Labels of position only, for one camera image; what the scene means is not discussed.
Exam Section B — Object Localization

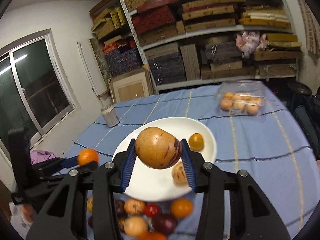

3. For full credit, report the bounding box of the small brown longan fruit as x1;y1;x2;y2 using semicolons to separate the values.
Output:
86;197;93;213

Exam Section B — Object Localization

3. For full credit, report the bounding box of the pink crumpled cloth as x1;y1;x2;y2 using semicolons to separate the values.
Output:
235;31;267;59

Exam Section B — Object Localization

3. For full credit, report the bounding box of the large orange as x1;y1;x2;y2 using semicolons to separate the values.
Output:
77;148;99;166

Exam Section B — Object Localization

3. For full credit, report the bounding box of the silver drink can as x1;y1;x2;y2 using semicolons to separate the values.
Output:
101;105;120;127

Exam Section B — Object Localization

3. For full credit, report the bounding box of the yellow round fruit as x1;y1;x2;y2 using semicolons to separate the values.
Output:
124;216;149;237

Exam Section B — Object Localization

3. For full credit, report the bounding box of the wooden framed panel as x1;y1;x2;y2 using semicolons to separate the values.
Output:
109;68;153;103

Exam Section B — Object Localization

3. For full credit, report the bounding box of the orange-green tomato in plate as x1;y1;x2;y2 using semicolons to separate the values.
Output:
188;133;204;151

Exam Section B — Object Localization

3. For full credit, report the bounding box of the patterned curtain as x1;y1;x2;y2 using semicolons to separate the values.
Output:
298;0;319;56

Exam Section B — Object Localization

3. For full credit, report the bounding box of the dark purple mangosteen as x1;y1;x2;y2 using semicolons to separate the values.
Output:
114;200;127;217

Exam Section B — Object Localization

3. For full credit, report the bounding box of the dark red plum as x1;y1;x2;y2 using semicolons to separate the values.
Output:
151;213;178;235

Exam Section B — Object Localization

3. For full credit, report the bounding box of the small mandarin orange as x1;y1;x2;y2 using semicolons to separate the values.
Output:
138;231;167;240

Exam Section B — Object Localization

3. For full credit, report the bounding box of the large yellow pepino melon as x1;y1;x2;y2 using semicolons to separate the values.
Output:
135;127;183;170

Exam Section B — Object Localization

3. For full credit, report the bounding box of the dark chair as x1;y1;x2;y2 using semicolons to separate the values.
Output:
288;81;319;160

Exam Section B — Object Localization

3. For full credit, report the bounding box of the blue checked tablecloth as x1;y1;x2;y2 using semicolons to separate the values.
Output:
64;86;319;237

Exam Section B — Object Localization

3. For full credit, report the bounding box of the metal storage shelf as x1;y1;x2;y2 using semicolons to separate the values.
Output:
116;0;301;93

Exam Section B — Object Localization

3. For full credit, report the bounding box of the sliding window frame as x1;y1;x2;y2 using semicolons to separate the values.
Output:
1;29;75;157

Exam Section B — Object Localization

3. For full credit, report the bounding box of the striped pepino small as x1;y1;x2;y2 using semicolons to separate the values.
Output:
124;198;146;216

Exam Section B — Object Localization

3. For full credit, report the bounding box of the red tomato back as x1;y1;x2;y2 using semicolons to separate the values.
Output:
144;204;162;218

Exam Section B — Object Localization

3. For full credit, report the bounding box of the orange-yellow round fruit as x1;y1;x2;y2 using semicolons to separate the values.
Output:
170;198;194;219

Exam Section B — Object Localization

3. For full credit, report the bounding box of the striped pale fruit in plate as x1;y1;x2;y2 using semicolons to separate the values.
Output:
171;161;188;185

